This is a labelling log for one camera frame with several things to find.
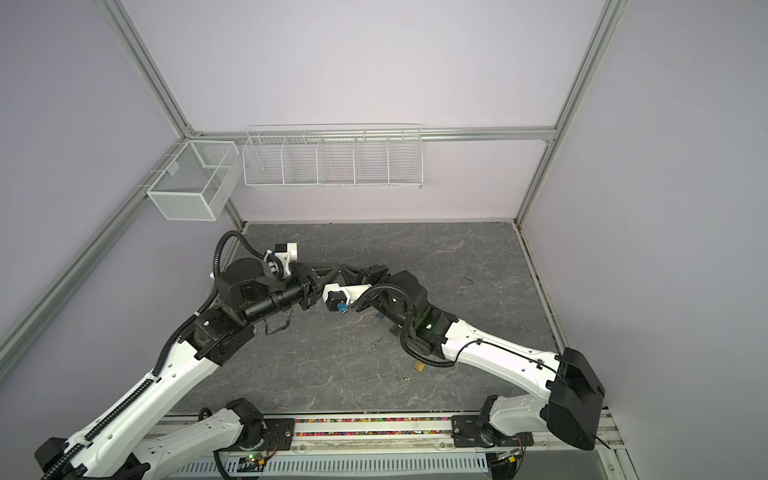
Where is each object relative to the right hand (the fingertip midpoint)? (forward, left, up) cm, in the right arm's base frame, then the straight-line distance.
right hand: (348, 262), depth 66 cm
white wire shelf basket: (+48, +11, -3) cm, 49 cm away
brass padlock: (-11, -17, -34) cm, 40 cm away
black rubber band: (+19, -35, -36) cm, 54 cm away
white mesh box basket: (+42, +58, -9) cm, 72 cm away
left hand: (-4, 0, +2) cm, 5 cm away
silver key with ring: (-5, -4, -34) cm, 35 cm away
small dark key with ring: (-15, -12, -35) cm, 40 cm away
